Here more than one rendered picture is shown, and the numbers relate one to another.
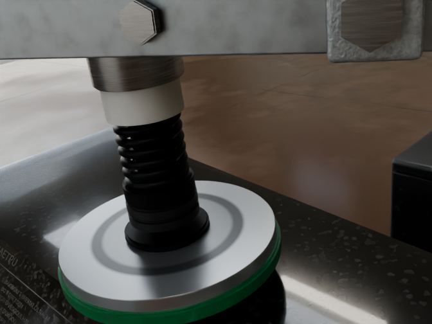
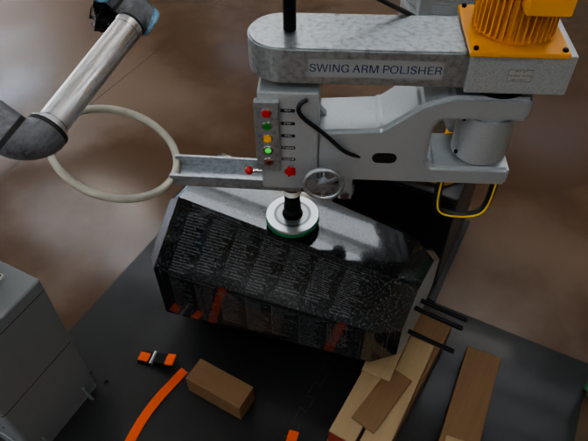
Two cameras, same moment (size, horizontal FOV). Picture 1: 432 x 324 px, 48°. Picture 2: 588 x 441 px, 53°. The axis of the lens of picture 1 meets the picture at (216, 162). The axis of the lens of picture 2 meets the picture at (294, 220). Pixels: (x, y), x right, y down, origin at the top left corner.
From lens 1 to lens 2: 196 cm
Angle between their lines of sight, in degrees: 29
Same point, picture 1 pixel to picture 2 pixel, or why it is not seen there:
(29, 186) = (217, 192)
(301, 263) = (322, 215)
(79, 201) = (244, 199)
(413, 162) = not seen: hidden behind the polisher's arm
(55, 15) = not seen: hidden behind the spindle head
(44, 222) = (239, 208)
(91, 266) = (281, 226)
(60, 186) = (230, 192)
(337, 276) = (331, 219)
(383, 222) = not seen: hidden behind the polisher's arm
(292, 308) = (323, 227)
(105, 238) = (278, 218)
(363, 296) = (337, 223)
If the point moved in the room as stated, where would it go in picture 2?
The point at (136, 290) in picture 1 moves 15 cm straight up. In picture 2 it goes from (295, 230) to (295, 204)
